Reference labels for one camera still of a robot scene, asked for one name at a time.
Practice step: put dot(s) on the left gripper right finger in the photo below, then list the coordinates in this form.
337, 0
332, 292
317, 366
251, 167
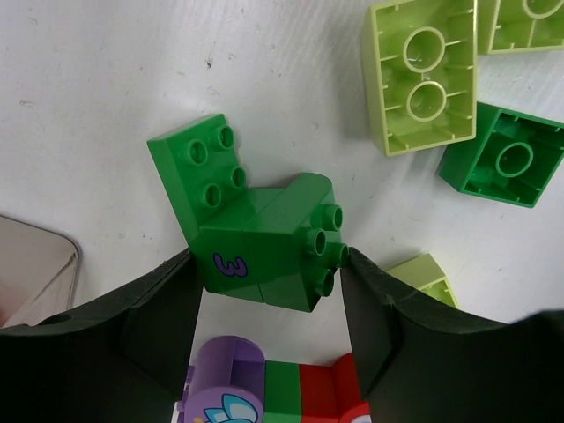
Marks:
419, 360

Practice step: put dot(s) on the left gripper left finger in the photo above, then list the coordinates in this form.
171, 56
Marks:
122, 357

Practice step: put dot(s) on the green L-shaped lego block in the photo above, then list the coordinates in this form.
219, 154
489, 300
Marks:
277, 246

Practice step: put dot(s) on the lime green 2x4 brick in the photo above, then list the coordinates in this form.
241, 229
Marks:
419, 62

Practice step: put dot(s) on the small lime green brick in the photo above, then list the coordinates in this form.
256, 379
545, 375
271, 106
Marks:
424, 274

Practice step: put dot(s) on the purple red flower lego stack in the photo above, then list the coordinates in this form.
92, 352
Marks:
232, 381

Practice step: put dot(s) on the clear compartment organizer tray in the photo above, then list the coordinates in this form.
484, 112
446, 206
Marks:
39, 271

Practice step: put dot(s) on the small dark green brick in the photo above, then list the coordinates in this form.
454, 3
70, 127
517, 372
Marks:
511, 160

